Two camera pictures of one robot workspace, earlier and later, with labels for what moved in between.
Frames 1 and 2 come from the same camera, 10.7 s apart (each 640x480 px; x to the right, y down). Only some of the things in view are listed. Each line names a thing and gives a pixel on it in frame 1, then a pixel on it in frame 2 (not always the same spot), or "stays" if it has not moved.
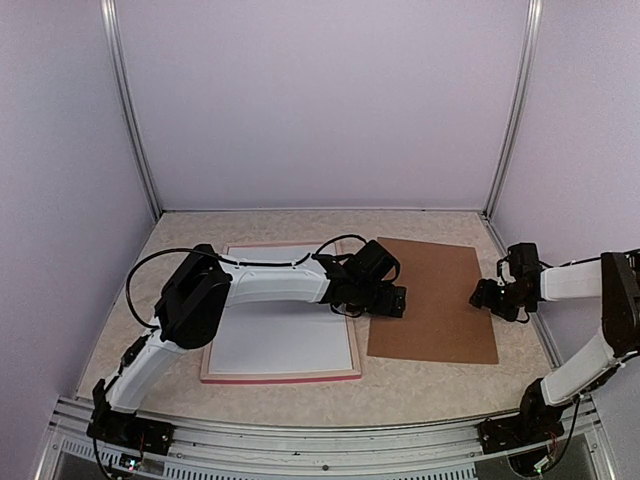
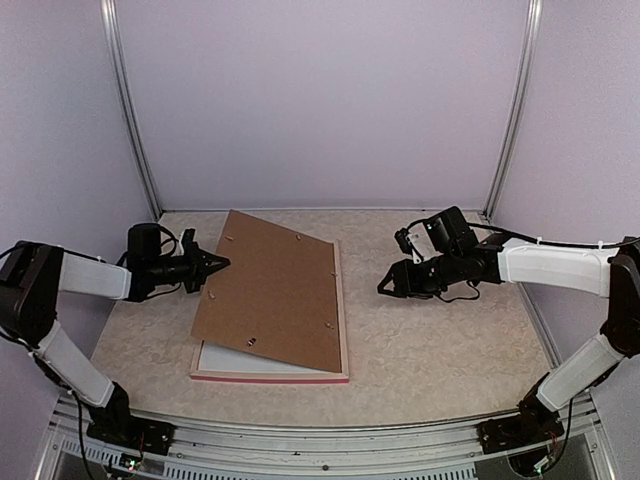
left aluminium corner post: [109, 24] stays
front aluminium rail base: [214, 449] stays
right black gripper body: [504, 303] to [425, 284]
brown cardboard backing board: [440, 321] to [277, 296]
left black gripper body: [377, 306] to [187, 269]
